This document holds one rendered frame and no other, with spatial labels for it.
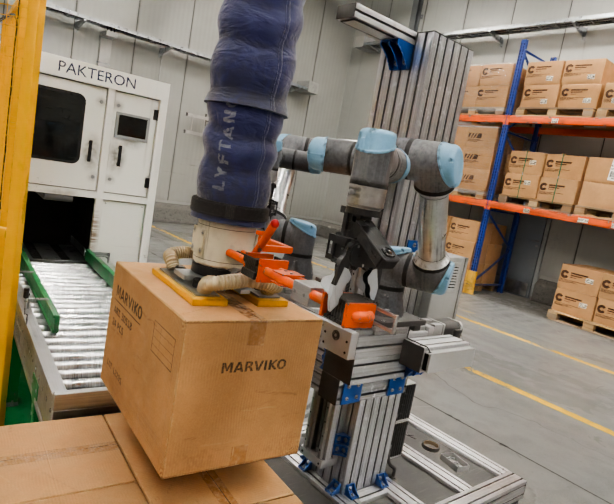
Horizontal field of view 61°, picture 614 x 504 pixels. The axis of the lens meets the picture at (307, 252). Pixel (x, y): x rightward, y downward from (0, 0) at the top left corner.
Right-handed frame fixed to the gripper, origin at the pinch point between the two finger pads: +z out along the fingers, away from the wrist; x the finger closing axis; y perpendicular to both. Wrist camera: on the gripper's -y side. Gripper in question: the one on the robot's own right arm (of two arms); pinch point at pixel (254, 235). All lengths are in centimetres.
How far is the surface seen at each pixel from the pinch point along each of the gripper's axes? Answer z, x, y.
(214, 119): -35, -36, 32
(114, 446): 66, -47, 19
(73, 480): 66, -61, 32
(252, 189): -18, -26, 41
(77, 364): 66, -45, -47
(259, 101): -41, -28, 41
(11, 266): 35, -69, -82
